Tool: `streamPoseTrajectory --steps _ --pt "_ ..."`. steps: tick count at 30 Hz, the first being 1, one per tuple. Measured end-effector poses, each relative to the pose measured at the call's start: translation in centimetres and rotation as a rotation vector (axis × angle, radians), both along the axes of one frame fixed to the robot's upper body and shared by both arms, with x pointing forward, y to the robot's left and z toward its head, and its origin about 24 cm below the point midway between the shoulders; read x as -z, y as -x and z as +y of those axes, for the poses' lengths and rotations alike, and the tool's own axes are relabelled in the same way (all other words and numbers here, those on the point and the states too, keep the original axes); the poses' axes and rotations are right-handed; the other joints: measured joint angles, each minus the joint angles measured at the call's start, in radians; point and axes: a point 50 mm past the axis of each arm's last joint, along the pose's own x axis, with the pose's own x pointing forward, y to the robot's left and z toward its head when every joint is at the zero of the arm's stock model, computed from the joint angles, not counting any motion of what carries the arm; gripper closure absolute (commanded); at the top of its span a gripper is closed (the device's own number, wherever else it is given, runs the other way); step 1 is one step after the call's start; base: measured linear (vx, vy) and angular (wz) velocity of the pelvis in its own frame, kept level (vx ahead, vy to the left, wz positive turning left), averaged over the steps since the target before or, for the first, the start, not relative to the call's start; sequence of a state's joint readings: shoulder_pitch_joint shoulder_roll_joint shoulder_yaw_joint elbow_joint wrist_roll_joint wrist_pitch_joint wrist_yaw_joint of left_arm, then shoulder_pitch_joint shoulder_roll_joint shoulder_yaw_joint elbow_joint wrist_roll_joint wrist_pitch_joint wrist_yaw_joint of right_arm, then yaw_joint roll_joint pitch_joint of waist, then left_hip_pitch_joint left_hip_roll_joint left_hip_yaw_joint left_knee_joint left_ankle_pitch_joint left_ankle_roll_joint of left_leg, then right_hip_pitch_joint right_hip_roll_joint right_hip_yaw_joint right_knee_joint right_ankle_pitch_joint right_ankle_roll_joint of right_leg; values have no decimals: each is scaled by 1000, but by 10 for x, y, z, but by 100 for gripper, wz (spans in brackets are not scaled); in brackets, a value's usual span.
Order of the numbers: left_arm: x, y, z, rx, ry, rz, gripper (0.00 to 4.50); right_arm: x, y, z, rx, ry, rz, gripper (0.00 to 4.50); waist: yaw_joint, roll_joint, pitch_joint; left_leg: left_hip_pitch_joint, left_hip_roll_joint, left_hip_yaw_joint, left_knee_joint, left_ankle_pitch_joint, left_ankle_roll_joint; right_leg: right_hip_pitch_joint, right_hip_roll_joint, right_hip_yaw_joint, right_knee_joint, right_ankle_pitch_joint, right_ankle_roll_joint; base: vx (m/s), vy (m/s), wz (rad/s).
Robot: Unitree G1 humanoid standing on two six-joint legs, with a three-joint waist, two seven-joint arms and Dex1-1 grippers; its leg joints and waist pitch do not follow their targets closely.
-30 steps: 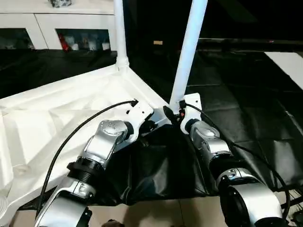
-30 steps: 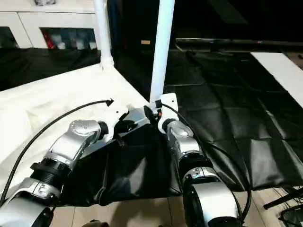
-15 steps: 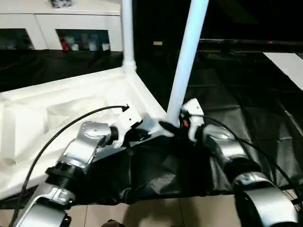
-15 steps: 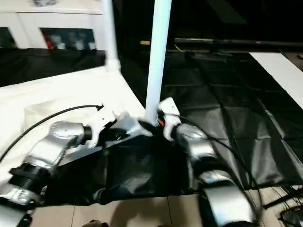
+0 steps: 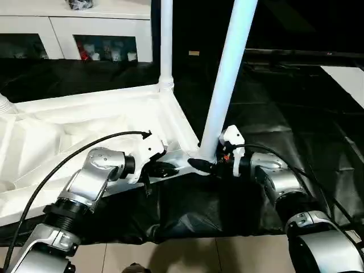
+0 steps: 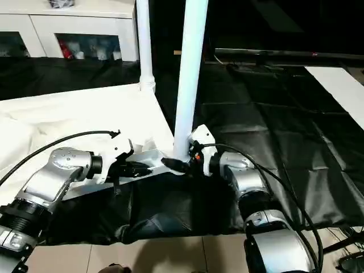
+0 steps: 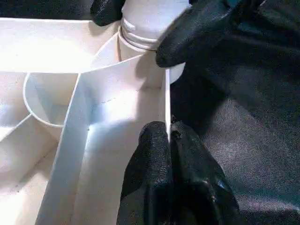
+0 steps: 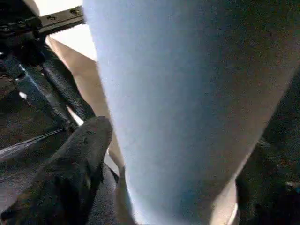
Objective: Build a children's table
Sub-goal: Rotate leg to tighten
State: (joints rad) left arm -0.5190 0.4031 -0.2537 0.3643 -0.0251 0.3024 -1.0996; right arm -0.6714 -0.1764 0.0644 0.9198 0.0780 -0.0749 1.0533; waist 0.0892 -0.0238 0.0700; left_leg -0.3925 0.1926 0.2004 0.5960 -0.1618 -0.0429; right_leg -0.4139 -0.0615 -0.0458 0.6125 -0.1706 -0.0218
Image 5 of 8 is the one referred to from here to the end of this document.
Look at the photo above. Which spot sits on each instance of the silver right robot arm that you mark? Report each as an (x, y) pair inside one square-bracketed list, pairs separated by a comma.
[(284, 182)]

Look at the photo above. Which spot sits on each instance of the red item in cabinet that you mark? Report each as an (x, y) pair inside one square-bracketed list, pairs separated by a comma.
[(83, 52)]

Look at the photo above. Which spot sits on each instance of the white jar in cabinet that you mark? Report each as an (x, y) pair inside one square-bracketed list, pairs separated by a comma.
[(131, 57)]

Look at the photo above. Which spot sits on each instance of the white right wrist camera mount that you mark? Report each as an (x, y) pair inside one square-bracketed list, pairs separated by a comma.
[(233, 136)]

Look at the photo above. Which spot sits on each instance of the black bundle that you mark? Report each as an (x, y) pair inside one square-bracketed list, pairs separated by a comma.
[(79, 3)]

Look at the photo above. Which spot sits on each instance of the black table mat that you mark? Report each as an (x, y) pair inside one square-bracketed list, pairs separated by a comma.
[(284, 128)]

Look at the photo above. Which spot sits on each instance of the white plastic table top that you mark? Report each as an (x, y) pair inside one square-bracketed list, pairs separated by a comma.
[(71, 119)]

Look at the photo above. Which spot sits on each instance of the small tan label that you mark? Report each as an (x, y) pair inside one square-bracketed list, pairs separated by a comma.
[(194, 53)]

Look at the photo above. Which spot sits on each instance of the white glass-door cabinet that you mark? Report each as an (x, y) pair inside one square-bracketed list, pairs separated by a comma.
[(65, 25)]

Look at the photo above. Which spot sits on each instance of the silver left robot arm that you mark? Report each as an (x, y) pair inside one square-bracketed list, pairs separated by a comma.
[(91, 182)]

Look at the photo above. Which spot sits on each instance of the white board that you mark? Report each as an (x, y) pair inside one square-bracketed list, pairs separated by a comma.
[(347, 82)]

